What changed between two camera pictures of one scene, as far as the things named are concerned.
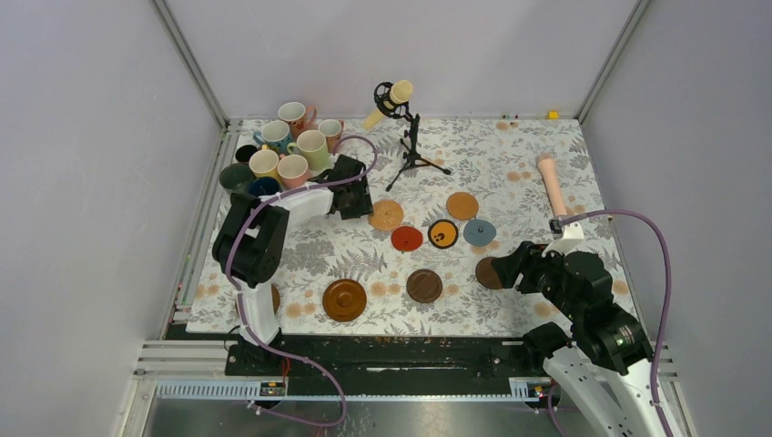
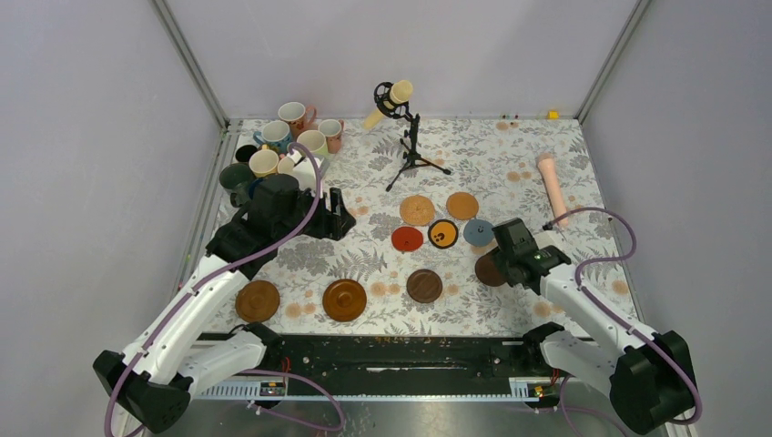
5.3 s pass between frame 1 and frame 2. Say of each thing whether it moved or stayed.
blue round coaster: stayed
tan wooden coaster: moved
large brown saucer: stayed
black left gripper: moved
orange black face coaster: stayed
